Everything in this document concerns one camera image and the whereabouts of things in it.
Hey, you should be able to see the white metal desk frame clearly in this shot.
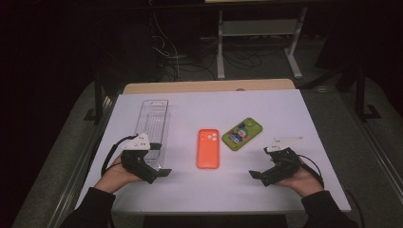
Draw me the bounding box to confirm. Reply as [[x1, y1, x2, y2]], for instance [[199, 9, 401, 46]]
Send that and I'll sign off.
[[203, 0, 310, 80]]

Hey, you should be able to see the wooden table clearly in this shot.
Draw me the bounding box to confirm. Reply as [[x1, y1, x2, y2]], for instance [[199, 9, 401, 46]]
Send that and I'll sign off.
[[123, 78, 297, 95]]

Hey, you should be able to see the green cartoon phone case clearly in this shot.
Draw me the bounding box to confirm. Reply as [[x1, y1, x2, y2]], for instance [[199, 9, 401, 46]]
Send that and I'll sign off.
[[221, 117, 263, 152]]

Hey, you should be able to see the person's left hand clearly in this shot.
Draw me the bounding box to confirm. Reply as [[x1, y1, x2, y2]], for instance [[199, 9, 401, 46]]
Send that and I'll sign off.
[[94, 155, 144, 194]]

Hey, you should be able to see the orange phone case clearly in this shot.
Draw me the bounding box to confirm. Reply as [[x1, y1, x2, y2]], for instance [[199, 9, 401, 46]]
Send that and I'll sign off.
[[196, 128, 221, 170]]

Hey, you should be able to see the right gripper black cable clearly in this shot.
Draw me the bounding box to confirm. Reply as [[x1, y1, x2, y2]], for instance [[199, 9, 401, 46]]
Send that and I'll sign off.
[[297, 154, 366, 228]]

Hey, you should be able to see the white table board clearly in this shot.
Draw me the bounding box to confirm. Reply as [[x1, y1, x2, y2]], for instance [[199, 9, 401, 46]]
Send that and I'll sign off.
[[74, 88, 352, 215]]

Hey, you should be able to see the black metal stand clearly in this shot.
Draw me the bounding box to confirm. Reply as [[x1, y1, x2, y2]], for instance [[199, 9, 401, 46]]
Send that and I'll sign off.
[[355, 63, 383, 123], [84, 70, 107, 124]]

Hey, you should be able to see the clear plastic rack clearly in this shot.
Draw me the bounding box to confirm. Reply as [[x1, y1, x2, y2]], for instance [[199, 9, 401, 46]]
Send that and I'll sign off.
[[127, 99, 172, 170]]

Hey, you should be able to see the metal floor rail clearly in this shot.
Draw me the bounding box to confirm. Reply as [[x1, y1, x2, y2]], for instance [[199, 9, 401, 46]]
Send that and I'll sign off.
[[47, 94, 118, 228], [341, 91, 403, 198]]

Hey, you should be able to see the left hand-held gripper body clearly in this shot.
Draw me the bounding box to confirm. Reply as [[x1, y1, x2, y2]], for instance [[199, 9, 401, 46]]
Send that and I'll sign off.
[[120, 132, 163, 185]]

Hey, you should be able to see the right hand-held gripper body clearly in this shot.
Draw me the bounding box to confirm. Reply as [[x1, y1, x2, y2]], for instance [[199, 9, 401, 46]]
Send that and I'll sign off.
[[258, 136, 306, 187]]

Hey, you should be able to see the tangle of floor cables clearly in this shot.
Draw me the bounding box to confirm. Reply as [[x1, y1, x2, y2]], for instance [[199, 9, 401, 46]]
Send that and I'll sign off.
[[148, 12, 264, 82]]

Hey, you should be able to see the person's right hand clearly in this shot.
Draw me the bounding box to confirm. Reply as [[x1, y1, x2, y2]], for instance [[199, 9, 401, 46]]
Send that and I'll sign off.
[[275, 158, 325, 198]]

